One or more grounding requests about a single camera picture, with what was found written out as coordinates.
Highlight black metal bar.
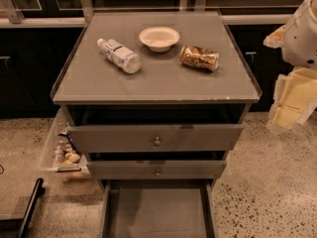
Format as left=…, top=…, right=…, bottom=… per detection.
left=0, top=178, right=46, bottom=238

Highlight grey bottom drawer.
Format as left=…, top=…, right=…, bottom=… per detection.
left=100, top=179, right=219, bottom=238

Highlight white paper bowl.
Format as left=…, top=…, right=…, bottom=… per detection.
left=139, top=27, right=180, bottom=53

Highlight grey drawer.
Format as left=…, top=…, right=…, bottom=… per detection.
left=87, top=161, right=226, bottom=179
left=100, top=179, right=219, bottom=238
left=68, top=124, right=243, bottom=153

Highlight clear plastic water bottle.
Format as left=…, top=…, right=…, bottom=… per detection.
left=97, top=39, right=141, bottom=74

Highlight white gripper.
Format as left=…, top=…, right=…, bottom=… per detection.
left=264, top=0, right=317, bottom=133

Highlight snack items in bin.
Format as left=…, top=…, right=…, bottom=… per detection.
left=53, top=141, right=80, bottom=165

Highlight grey drawer cabinet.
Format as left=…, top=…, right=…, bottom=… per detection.
left=50, top=11, right=264, bottom=190

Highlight crushed orange can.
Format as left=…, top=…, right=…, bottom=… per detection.
left=180, top=46, right=219, bottom=72

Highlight grey middle drawer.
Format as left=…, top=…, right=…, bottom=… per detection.
left=87, top=161, right=226, bottom=179

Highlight grey top drawer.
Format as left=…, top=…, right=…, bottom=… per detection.
left=68, top=124, right=243, bottom=153

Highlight clear plastic storage bin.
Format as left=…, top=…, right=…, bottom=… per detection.
left=39, top=110, right=91, bottom=181

